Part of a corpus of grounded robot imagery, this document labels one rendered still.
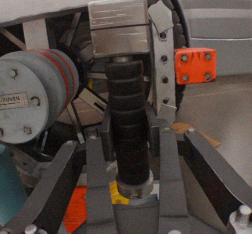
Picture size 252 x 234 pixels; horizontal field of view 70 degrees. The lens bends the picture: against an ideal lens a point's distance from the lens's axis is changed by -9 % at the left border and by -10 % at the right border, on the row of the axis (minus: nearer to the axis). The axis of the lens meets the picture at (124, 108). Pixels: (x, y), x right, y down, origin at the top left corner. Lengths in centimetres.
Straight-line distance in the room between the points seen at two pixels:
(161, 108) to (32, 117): 25
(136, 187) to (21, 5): 22
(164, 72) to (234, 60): 54
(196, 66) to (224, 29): 47
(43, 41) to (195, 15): 58
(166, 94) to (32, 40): 30
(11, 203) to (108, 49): 38
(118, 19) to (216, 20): 71
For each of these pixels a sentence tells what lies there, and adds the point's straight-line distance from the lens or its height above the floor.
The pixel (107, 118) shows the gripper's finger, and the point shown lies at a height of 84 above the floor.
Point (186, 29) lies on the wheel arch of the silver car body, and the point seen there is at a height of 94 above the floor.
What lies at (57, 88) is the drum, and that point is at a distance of 32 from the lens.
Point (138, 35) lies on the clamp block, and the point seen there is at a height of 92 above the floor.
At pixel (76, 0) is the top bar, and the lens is 21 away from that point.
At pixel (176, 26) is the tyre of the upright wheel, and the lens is 49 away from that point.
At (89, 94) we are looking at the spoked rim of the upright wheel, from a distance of 52.
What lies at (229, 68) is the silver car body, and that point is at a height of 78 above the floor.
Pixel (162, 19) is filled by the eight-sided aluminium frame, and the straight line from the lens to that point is 40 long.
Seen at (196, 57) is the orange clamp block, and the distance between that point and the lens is 42.
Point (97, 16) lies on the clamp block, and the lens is 17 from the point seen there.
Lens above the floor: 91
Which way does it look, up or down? 19 degrees down
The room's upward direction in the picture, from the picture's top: 6 degrees counter-clockwise
